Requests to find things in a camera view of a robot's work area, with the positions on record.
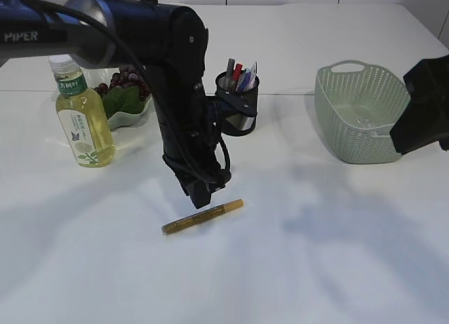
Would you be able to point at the clear plastic sheet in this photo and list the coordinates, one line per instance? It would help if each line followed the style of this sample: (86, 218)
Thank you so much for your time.
(364, 122)

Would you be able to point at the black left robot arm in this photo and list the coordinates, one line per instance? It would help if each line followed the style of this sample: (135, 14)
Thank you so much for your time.
(167, 46)

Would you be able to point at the purple grape bunch with leaves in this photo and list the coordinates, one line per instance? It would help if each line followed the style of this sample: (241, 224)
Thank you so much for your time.
(126, 92)

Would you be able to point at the gold glitter pen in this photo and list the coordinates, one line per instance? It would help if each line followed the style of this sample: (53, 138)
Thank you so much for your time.
(201, 217)

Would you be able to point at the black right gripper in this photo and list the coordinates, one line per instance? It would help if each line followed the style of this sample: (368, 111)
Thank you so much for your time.
(425, 118)

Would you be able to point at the green plastic woven basket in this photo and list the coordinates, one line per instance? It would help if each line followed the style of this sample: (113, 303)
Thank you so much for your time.
(356, 105)

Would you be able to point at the clear plastic ruler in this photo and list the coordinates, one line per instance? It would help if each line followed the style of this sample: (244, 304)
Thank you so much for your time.
(253, 69)

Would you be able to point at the red glitter pen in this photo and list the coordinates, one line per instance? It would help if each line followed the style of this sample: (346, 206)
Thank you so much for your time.
(235, 77)

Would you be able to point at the green wavy glass plate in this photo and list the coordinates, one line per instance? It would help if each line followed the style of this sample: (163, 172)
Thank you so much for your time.
(96, 76)

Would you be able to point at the pink scissors with sheath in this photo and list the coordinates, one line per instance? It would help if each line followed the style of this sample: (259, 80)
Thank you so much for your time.
(254, 79)

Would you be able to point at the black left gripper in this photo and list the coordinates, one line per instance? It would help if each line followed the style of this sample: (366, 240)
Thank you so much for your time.
(193, 147)

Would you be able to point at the black mesh pen holder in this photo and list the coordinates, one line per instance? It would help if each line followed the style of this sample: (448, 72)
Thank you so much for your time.
(238, 111)

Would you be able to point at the blue scissors with sheath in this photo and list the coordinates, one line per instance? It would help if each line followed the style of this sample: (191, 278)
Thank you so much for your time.
(245, 81)

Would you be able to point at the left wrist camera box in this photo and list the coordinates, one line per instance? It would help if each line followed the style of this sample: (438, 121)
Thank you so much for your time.
(213, 113)

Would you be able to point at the silver glitter pen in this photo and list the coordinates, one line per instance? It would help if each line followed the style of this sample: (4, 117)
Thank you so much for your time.
(228, 74)

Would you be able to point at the yellow tea bottle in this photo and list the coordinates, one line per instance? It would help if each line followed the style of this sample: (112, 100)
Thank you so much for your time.
(81, 115)

